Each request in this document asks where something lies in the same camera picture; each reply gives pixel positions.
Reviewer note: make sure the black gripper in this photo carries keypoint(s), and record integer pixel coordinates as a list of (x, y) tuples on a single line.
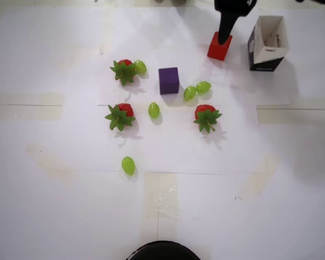
[(226, 19)]

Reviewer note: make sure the red wooden cube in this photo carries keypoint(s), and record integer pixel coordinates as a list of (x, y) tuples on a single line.
[(218, 51)]

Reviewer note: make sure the purple wooden cube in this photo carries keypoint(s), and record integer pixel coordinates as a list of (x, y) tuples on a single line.
[(168, 81)]

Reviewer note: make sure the open white black cardboard box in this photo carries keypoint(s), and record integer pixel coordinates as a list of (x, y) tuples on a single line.
[(265, 63)]

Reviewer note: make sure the green plastic grape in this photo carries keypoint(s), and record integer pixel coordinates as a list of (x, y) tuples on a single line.
[(140, 66), (203, 87), (128, 165), (189, 93), (153, 109)]

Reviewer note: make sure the red plastic strawberry green leaves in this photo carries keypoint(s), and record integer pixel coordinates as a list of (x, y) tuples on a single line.
[(205, 116), (122, 71), (119, 117)]

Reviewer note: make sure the black round dome object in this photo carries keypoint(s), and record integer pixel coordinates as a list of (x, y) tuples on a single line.
[(162, 252)]

